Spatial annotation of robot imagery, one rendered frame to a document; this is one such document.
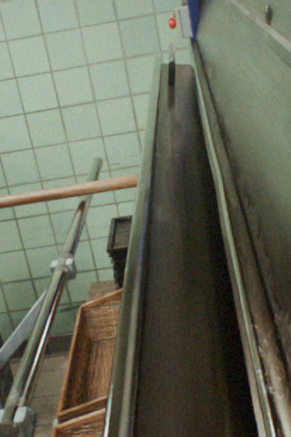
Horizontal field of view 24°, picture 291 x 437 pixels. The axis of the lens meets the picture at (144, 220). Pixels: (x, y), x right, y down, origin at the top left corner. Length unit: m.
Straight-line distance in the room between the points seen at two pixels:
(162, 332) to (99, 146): 2.40
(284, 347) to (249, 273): 0.10
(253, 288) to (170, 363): 0.09
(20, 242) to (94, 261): 0.35
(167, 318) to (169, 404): 0.12
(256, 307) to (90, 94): 2.47
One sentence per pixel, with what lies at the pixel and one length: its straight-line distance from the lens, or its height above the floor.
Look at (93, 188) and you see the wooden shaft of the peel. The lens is 1.67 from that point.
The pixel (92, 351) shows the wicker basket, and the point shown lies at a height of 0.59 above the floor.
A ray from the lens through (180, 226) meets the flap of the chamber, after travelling 0.78.
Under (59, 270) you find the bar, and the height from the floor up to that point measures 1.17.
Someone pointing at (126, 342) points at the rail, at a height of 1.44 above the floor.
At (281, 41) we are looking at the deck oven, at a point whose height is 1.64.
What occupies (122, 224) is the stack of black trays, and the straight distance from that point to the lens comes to 2.38.
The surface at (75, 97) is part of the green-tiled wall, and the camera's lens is 2.91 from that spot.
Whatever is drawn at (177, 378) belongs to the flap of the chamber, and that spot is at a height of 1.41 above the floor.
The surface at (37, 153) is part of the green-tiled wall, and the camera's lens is 2.99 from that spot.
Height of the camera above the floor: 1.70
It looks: 21 degrees down
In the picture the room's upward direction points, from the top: 11 degrees counter-clockwise
